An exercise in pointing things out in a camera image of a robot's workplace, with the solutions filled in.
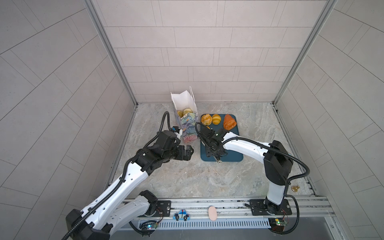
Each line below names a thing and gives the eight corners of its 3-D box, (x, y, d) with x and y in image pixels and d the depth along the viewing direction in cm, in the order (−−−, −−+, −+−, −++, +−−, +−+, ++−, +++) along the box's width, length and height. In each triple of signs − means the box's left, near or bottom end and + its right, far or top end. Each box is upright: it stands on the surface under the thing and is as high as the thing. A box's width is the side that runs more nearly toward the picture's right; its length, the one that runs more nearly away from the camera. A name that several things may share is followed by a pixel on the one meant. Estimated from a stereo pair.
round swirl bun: (205, 127, 104) (205, 124, 101) (199, 121, 108) (199, 117, 105) (213, 122, 107) (213, 118, 104) (207, 116, 111) (207, 112, 107)
